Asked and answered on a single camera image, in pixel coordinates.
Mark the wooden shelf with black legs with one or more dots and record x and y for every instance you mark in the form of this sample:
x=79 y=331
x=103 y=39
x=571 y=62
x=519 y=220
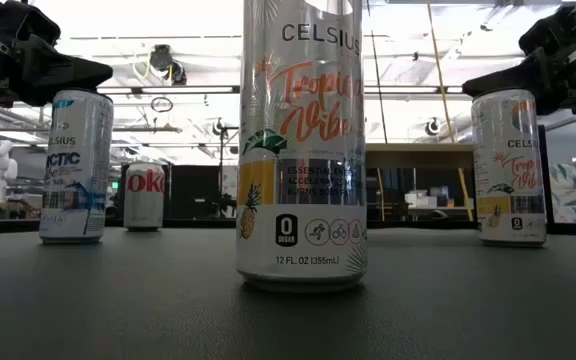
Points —
x=418 y=155

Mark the Diet Coke can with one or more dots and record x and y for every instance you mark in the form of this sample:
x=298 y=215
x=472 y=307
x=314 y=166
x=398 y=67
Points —
x=144 y=200

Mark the Celsius Tropical Vibe can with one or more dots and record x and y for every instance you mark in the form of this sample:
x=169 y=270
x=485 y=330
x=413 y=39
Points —
x=508 y=175
x=300 y=150

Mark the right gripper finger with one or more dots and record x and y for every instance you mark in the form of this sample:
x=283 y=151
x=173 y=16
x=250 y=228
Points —
x=555 y=30
x=528 y=80

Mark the long ceiling light bar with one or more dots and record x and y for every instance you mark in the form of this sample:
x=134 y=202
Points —
x=408 y=89
x=188 y=90

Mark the small black ceiling device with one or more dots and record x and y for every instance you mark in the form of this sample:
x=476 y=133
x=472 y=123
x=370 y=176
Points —
x=218 y=127
x=433 y=126

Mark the white storage box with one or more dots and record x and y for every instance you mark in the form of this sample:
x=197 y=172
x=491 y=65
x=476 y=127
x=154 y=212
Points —
x=420 y=200

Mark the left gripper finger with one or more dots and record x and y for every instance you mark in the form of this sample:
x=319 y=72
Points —
x=30 y=22
x=63 y=72

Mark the Celsius Arctic Vibe can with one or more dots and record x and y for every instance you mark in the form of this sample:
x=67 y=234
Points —
x=75 y=165

